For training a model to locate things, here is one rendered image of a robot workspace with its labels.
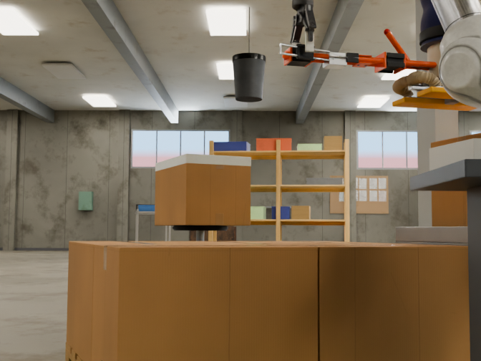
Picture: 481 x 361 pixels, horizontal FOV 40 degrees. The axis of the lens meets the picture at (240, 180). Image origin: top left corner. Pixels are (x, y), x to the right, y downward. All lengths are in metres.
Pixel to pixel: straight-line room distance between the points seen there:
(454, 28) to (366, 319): 0.91
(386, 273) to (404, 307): 0.12
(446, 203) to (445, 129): 1.15
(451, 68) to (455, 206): 1.10
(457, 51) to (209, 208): 2.38
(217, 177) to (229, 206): 0.18
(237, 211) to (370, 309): 1.85
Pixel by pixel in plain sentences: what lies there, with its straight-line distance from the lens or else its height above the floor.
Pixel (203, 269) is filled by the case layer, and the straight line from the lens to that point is 1.85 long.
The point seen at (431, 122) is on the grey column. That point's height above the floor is 1.19.
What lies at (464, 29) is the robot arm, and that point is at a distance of 1.67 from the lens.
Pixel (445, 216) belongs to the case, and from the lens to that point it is 2.68.
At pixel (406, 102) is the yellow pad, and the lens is 2.56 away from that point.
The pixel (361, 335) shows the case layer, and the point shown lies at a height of 0.28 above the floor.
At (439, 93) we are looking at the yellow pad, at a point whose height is 1.07.
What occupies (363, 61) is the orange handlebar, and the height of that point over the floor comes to 1.19.
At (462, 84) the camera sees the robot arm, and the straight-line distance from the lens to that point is 1.59.
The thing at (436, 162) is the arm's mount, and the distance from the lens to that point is 1.93.
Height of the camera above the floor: 0.59
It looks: 4 degrees up
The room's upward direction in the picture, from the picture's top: straight up
